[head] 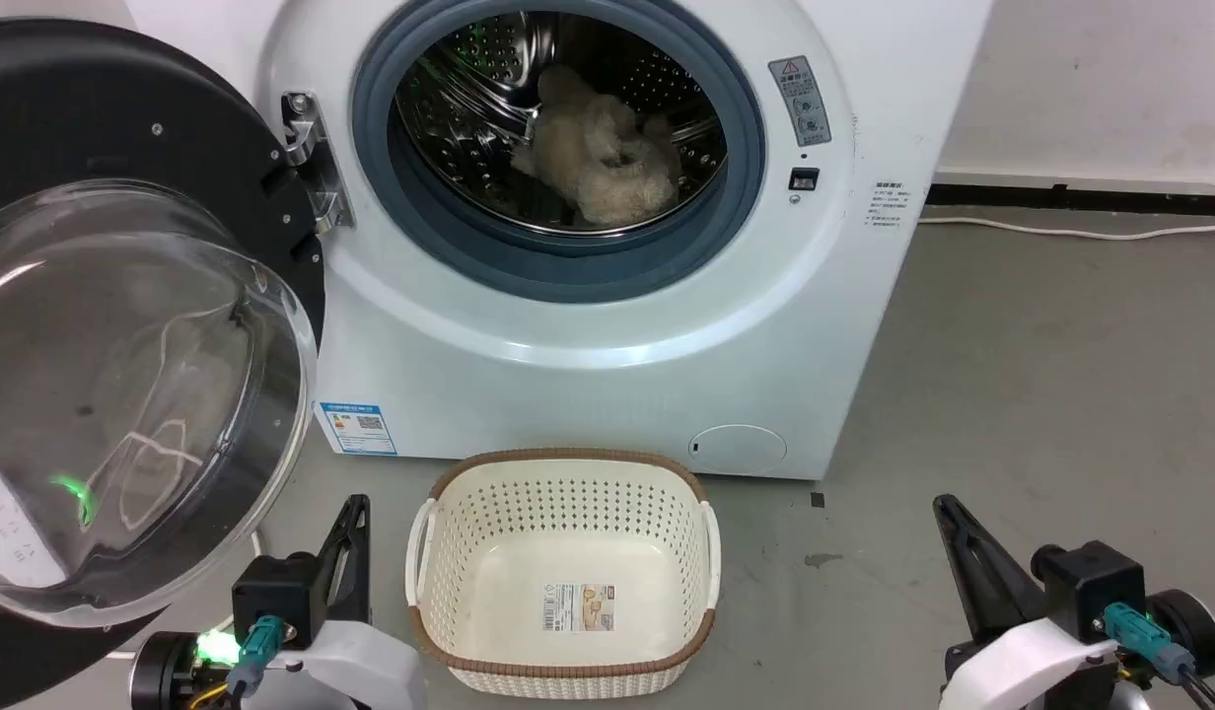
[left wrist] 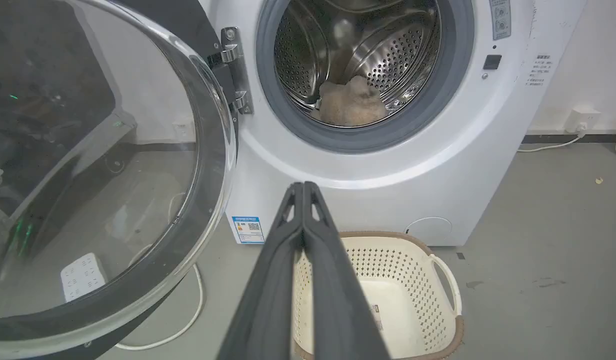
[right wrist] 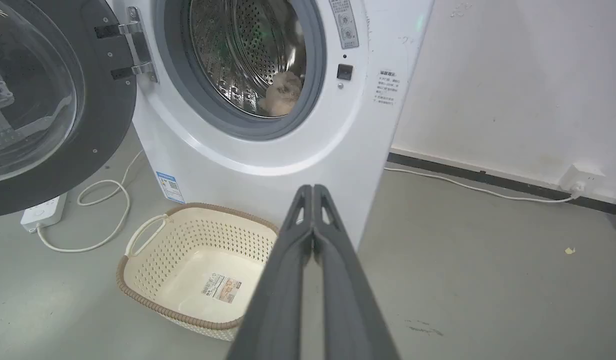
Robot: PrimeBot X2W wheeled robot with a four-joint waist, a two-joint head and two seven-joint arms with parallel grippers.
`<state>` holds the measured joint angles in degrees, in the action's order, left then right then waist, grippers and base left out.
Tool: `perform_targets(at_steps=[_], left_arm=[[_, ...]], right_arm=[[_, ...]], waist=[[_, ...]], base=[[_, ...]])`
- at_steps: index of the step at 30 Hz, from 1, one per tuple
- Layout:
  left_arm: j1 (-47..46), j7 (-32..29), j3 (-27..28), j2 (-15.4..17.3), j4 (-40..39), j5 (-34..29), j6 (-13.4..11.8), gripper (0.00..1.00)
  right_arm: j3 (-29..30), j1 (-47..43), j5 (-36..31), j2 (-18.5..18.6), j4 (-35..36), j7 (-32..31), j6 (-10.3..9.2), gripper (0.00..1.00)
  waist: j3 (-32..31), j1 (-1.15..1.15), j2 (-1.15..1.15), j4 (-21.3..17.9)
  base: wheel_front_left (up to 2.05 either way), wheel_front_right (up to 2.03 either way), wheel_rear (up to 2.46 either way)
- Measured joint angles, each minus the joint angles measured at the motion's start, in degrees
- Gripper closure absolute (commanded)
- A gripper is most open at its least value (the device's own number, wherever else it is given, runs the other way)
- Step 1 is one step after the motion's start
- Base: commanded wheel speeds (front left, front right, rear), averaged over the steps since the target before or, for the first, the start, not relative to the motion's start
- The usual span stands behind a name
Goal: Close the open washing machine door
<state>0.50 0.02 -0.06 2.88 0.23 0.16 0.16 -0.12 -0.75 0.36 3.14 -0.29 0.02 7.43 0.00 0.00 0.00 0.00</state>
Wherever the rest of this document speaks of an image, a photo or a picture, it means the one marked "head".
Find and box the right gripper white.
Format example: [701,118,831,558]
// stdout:
[932,493,1126,710]

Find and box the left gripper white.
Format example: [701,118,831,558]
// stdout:
[245,493,429,710]

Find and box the clear glass door bowl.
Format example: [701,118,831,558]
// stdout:
[0,178,319,629]

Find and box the white front-load washing machine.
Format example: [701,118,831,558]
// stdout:
[124,0,995,482]

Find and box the chrome door hinge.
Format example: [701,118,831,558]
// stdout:
[280,91,354,234]

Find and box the black round washer door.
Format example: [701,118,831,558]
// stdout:
[0,18,328,709]

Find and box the blue energy label sticker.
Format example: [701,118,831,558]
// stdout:
[318,400,398,457]

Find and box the cream perforated laundry basket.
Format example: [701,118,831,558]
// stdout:
[405,449,721,700]

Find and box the paper label in basket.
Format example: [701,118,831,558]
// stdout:
[542,582,616,633]

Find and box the round drain filter cover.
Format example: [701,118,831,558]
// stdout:
[687,424,789,475]

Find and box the white power strip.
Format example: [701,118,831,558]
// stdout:
[0,463,68,591]

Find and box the small printed text sticker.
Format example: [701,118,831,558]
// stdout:
[867,179,911,231]

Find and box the perforated steel washer drum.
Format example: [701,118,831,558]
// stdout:
[394,10,729,238]

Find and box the beige plush toy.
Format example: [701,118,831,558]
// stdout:
[511,64,683,226]

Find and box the grey warning sticker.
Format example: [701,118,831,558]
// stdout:
[767,55,833,148]

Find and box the left teal plug cable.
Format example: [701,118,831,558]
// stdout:
[225,614,297,703]

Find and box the teal plug cable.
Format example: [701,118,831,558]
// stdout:
[225,614,297,703]
[1103,602,1215,710]

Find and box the right teal plug cable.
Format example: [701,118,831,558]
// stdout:
[1103,602,1215,710]

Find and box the white floor cable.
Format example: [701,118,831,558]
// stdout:
[916,215,1215,241]

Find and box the black wall baseboard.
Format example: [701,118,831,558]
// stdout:
[923,182,1215,218]

